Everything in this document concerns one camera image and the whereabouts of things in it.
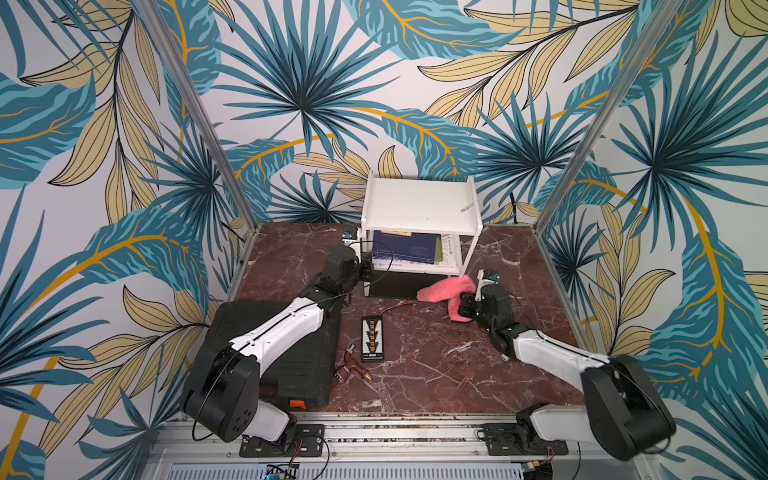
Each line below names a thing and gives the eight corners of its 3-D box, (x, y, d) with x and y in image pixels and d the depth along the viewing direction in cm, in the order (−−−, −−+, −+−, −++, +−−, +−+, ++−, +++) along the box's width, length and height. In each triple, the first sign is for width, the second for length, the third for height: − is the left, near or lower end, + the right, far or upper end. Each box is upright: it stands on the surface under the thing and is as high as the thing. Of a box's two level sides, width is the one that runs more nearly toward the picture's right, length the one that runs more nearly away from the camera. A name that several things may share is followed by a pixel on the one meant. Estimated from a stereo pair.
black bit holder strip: (359, 362, 88) (359, 359, 86) (362, 318, 97) (361, 315, 95) (383, 362, 88) (383, 360, 86) (383, 318, 97) (383, 315, 95)
